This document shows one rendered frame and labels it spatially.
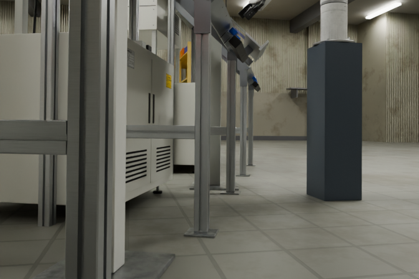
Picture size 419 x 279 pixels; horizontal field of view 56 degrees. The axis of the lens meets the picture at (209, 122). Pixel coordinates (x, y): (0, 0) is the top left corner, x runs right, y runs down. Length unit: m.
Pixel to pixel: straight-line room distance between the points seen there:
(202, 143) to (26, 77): 0.63
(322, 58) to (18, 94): 1.23
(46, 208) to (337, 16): 1.42
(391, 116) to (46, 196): 10.15
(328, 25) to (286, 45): 9.32
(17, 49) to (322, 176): 1.30
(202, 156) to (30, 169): 0.58
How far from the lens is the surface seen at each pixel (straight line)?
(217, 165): 2.08
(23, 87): 1.43
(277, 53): 11.06
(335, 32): 1.89
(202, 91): 1.16
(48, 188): 1.34
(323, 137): 1.79
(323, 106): 1.79
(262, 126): 10.70
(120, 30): 0.87
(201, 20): 1.18
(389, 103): 10.96
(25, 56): 1.44
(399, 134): 11.12
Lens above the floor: 0.31
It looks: 1 degrees up
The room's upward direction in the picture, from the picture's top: 1 degrees clockwise
